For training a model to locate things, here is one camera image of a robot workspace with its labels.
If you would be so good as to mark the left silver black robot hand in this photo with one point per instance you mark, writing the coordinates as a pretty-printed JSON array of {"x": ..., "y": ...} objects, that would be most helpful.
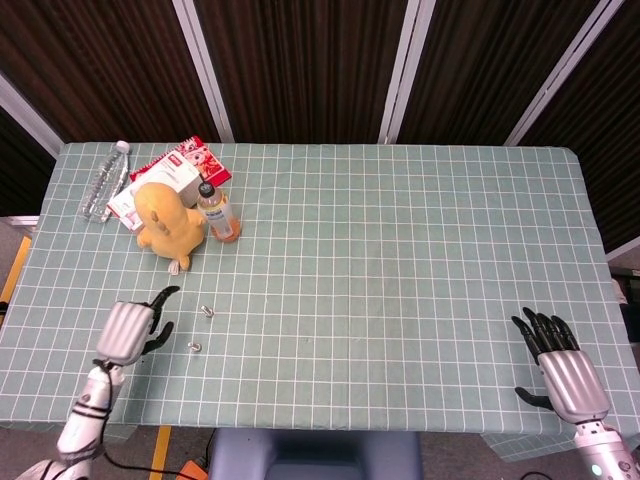
[{"x": 125, "y": 330}]

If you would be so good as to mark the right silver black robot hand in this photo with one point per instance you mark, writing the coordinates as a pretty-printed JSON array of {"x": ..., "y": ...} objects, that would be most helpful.
[{"x": 572, "y": 385}]

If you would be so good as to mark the metal bolt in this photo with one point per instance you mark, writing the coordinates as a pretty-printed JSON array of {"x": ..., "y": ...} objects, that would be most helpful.
[
  {"x": 194, "y": 346},
  {"x": 207, "y": 311}
]

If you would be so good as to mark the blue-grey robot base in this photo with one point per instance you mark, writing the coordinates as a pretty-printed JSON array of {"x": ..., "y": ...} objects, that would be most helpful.
[{"x": 315, "y": 455}]

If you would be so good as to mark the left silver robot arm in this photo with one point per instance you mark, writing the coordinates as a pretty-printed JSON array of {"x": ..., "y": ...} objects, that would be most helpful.
[{"x": 87, "y": 415}]

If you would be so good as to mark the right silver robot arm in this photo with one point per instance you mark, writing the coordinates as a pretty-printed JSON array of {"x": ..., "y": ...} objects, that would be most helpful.
[{"x": 602, "y": 450}]

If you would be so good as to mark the yellow plush toy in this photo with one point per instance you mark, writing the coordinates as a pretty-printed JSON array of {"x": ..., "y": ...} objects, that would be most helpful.
[{"x": 167, "y": 220}]

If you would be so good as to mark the white and pink box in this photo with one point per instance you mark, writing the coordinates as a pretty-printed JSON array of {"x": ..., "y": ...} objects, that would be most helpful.
[{"x": 122, "y": 207}]

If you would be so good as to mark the clear plastic water bottle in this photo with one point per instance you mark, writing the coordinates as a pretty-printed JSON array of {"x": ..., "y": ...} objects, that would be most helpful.
[{"x": 107, "y": 185}]

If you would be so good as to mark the orange drink bottle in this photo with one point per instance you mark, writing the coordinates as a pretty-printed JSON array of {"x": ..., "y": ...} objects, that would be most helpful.
[{"x": 222, "y": 220}]

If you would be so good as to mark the orange device on floor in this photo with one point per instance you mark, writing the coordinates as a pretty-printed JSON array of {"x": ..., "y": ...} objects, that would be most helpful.
[{"x": 192, "y": 471}]

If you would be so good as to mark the white box with red label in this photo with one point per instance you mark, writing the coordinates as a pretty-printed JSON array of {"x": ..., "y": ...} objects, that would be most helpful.
[{"x": 172, "y": 172}]

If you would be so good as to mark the dark folding screen panel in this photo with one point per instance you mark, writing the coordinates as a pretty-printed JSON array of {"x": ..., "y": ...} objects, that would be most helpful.
[
  {"x": 605, "y": 150},
  {"x": 310, "y": 65},
  {"x": 20, "y": 165},
  {"x": 100, "y": 65},
  {"x": 480, "y": 65}
]

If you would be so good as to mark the green checked tablecloth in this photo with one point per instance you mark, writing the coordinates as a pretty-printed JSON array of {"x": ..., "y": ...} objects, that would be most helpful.
[{"x": 380, "y": 280}]

